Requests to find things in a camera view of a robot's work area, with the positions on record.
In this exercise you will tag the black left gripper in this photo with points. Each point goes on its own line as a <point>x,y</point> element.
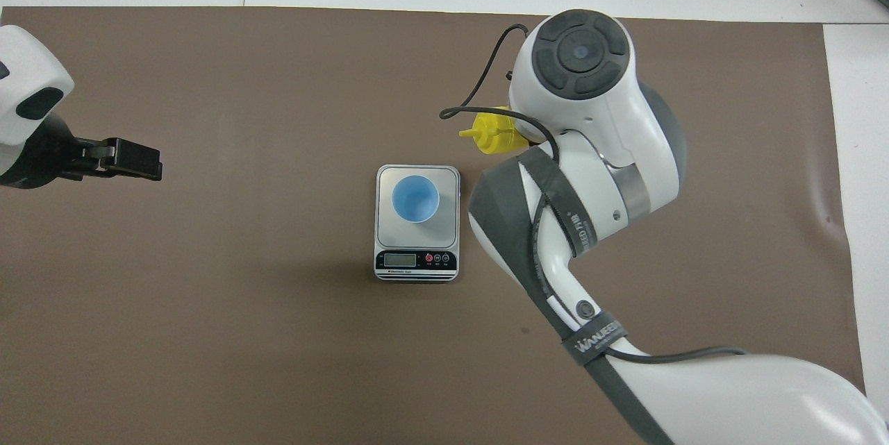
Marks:
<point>48,160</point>

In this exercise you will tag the light blue plastic cup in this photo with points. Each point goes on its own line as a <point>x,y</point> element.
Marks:
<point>415,200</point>

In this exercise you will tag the yellow squeeze bottle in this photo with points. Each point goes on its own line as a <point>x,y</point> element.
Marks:
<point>496,139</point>

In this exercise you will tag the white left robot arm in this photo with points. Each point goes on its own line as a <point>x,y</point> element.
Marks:
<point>28,63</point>

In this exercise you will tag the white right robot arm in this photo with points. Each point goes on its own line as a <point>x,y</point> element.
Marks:
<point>625,139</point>

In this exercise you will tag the silver digital kitchen scale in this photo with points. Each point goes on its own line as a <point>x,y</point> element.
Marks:
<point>417,261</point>

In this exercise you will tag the brown paper table mat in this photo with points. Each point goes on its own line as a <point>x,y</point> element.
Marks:
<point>243,334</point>

